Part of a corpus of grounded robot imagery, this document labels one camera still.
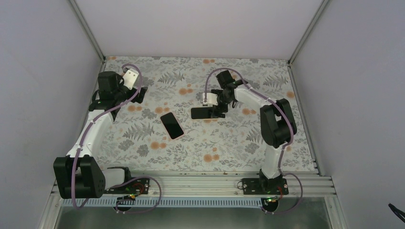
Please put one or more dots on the phone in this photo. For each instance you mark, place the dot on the phone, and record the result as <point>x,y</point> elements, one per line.
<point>199,113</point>
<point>172,125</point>

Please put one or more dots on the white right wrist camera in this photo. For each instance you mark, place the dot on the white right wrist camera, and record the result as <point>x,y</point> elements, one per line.
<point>209,99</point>

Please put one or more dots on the aluminium front rail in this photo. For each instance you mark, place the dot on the aluminium front rail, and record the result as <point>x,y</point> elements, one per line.
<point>220,185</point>

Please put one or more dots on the white slotted cable duct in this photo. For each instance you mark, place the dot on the white slotted cable duct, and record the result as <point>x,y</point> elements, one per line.
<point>174,202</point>

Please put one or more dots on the black object at corner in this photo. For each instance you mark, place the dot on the black object at corner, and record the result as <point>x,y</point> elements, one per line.
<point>399,213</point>

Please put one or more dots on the floral patterned table mat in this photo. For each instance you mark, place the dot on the floral patterned table mat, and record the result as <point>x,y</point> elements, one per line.
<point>138,140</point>

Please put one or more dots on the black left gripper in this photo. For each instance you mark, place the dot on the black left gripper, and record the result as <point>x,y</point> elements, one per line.
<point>139,98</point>

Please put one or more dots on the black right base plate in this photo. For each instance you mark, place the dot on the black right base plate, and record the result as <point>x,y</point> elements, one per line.
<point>262,186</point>

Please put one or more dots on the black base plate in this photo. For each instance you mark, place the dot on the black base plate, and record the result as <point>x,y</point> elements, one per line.
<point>262,186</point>
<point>135,187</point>

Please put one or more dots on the phone in pink case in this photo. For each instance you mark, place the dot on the phone in pink case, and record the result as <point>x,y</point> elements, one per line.
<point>172,125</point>

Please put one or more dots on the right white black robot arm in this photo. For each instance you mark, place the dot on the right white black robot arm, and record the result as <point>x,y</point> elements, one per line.
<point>277,124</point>

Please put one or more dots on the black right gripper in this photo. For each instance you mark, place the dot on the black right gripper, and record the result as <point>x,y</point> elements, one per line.
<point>224,109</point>

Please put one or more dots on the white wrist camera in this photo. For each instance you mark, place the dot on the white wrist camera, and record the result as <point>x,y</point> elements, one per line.
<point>130,77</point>
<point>209,99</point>

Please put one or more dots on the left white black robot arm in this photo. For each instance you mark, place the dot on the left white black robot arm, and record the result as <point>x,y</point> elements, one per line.
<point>78,174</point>

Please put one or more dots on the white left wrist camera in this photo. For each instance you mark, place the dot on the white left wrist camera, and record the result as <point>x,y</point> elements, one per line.
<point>130,77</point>

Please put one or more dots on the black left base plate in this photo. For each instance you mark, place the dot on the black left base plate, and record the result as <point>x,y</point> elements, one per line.
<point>135,187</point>

